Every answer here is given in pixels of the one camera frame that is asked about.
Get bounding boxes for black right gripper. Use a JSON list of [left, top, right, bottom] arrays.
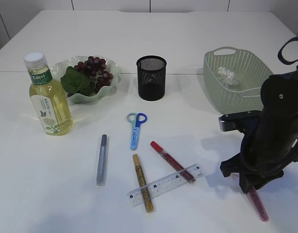
[[220, 116, 298, 194]]

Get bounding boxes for pink capped scissors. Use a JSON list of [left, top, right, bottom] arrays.
[[245, 185, 269, 222]]

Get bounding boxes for clear plastic sheet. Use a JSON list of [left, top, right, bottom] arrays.
[[217, 67, 239, 88]]

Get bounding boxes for blue capped scissors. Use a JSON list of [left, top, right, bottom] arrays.
[[127, 113, 148, 150]]

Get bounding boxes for purple grape bunch with leaves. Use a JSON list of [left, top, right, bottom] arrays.
[[61, 56, 114, 97]]

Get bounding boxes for yellow tea bottle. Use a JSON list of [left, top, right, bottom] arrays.
[[24, 52, 73, 135]]

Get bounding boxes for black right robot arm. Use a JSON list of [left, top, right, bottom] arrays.
[[218, 59, 298, 194]]

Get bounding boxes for clear plastic ruler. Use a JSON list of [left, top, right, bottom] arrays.
[[127, 164, 204, 207]]

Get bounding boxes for red glitter pen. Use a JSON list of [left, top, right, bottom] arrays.
[[150, 141, 195, 183]]

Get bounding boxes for green woven plastic basket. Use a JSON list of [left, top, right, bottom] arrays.
[[203, 47, 273, 115]]

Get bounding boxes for gold glitter pen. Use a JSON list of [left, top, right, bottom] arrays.
[[132, 154, 154, 213]]

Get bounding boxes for silver glitter pen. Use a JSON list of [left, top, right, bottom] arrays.
[[96, 134, 108, 186]]

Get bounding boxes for black mesh pen holder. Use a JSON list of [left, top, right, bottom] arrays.
[[136, 55, 166, 101]]

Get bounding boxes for green wavy glass plate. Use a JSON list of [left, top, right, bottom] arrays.
[[50, 56, 121, 103]]

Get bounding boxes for silver blue wrist camera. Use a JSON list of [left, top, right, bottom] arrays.
[[218, 110, 261, 133]]

